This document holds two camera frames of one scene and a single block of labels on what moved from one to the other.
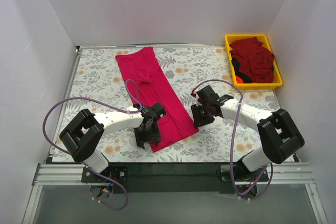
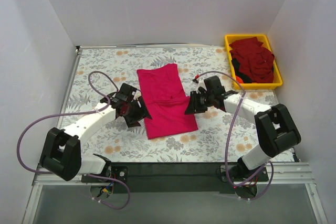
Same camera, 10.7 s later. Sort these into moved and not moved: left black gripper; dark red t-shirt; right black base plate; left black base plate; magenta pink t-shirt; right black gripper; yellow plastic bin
Moved: left black gripper; right black gripper; magenta pink t-shirt
Not moved: dark red t-shirt; right black base plate; left black base plate; yellow plastic bin
